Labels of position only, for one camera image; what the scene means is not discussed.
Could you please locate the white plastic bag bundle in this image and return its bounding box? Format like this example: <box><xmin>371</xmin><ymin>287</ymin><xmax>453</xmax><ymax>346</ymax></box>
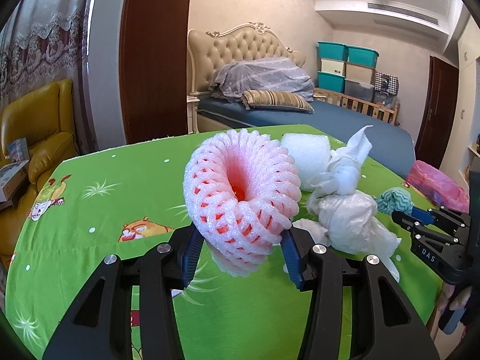
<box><xmin>293</xmin><ymin>190</ymin><xmax>401</xmax><ymax>281</ymax></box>

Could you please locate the large pink foam fruit net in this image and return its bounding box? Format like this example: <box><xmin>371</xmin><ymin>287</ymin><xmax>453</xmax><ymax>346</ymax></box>
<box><xmin>183</xmin><ymin>129</ymin><xmax>302</xmax><ymax>276</ymax></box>

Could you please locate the white foam sheet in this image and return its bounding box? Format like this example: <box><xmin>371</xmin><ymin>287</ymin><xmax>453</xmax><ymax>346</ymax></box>
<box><xmin>280</xmin><ymin>132</ymin><xmax>332</xmax><ymax>193</ymax></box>

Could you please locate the twisted white tissue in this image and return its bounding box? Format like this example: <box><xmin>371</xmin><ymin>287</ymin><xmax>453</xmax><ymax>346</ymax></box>
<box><xmin>307</xmin><ymin>125</ymin><xmax>373</xmax><ymax>199</ymax></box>

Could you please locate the pink lined trash bin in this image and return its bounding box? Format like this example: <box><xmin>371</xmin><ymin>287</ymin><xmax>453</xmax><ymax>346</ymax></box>
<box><xmin>406</xmin><ymin>160</ymin><xmax>470</xmax><ymax>213</ymax></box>

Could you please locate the person's right hand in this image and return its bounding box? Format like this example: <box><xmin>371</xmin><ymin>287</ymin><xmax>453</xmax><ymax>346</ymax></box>
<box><xmin>437</xmin><ymin>283</ymin><xmax>479</xmax><ymax>333</ymax></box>

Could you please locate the blue mattress bed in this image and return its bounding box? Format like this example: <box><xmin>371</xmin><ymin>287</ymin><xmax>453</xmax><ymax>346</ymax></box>
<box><xmin>198</xmin><ymin>97</ymin><xmax>415</xmax><ymax>178</ymax></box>

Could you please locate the white built-in wardrobe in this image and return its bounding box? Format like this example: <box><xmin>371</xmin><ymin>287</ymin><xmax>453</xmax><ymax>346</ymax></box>
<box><xmin>440</xmin><ymin>18</ymin><xmax>479</xmax><ymax>190</ymax></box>

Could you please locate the dark wood room door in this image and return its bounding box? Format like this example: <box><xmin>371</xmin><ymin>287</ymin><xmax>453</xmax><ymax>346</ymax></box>
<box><xmin>415</xmin><ymin>56</ymin><xmax>459</xmax><ymax>169</ymax></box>

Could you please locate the houndstooth bag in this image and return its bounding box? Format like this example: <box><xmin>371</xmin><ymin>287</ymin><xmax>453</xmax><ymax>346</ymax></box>
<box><xmin>374</xmin><ymin>71</ymin><xmax>400</xmax><ymax>96</ymax></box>

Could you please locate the grey clear storage bin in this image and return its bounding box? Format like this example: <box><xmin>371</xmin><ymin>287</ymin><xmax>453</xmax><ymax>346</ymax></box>
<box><xmin>344</xmin><ymin>79</ymin><xmax>374</xmax><ymax>102</ymax></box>

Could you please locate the white nightstand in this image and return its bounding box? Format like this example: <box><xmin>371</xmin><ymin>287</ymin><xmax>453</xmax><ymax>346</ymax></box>
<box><xmin>186</xmin><ymin>95</ymin><xmax>199</xmax><ymax>134</ymax></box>

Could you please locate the striped brown pillow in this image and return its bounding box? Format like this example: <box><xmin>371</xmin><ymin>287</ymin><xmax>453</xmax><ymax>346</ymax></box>
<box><xmin>241</xmin><ymin>90</ymin><xmax>314</xmax><ymax>114</ymax></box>

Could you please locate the beige storage bin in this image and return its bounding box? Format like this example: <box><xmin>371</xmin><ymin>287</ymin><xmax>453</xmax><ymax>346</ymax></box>
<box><xmin>345</xmin><ymin>62</ymin><xmax>375</xmax><ymax>85</ymax></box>

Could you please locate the teal storage bin lower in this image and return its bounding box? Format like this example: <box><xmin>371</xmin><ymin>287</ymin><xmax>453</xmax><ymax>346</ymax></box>
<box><xmin>317</xmin><ymin>72</ymin><xmax>345</xmax><ymax>94</ymax></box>

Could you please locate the teal storage bin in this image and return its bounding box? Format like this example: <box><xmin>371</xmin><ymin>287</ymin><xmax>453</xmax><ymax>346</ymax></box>
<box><xmin>317</xmin><ymin>72</ymin><xmax>345</xmax><ymax>94</ymax></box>
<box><xmin>317</xmin><ymin>41</ymin><xmax>348</xmax><ymax>61</ymax></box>
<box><xmin>347</xmin><ymin>46</ymin><xmax>379</xmax><ymax>68</ymax></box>

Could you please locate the lavender striped duvet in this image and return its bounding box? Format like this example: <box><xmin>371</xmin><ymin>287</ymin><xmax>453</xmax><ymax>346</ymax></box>
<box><xmin>209</xmin><ymin>57</ymin><xmax>314</xmax><ymax>102</ymax></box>

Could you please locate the white storage bin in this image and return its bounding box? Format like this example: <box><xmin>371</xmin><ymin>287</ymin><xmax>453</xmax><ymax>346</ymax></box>
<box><xmin>320</xmin><ymin>58</ymin><xmax>346</xmax><ymax>76</ymax></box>

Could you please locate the teal storage bin top right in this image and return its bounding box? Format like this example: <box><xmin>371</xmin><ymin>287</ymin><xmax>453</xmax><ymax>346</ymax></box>
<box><xmin>347</xmin><ymin>46</ymin><xmax>379</xmax><ymax>68</ymax></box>

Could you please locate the box on armchair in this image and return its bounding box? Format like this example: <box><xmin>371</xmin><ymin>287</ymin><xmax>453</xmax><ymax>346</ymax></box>
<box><xmin>0</xmin><ymin>160</ymin><xmax>29</xmax><ymax>203</ymax></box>

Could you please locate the teal storage bin top left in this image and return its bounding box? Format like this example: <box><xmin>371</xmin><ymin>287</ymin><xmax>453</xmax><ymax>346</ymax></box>
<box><xmin>317</xmin><ymin>41</ymin><xmax>348</xmax><ymax>61</ymax></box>

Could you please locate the yellow leather armchair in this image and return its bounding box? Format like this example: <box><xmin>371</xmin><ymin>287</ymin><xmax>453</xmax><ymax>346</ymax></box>
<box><xmin>1</xmin><ymin>79</ymin><xmax>78</xmax><ymax>267</ymax></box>

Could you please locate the ceiling air vent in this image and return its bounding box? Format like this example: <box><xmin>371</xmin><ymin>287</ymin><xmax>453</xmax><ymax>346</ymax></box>
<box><xmin>367</xmin><ymin>2</ymin><xmax>439</xmax><ymax>25</ymax></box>

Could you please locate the beige tufted headboard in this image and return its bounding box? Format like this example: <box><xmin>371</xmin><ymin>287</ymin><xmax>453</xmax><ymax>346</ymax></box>
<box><xmin>187</xmin><ymin>22</ymin><xmax>306</xmax><ymax>97</ymax></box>

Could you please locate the lace patterned curtain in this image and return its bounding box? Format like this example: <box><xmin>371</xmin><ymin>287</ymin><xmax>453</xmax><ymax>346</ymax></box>
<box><xmin>1</xmin><ymin>0</ymin><xmax>96</xmax><ymax>153</ymax></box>

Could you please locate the wooden crib rail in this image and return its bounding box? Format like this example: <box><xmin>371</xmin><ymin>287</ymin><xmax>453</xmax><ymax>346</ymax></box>
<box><xmin>313</xmin><ymin>88</ymin><xmax>400</xmax><ymax>126</ymax></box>

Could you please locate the dark wood door frame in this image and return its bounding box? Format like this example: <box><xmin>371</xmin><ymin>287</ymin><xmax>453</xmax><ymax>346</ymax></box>
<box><xmin>119</xmin><ymin>0</ymin><xmax>190</xmax><ymax>144</ymax></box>

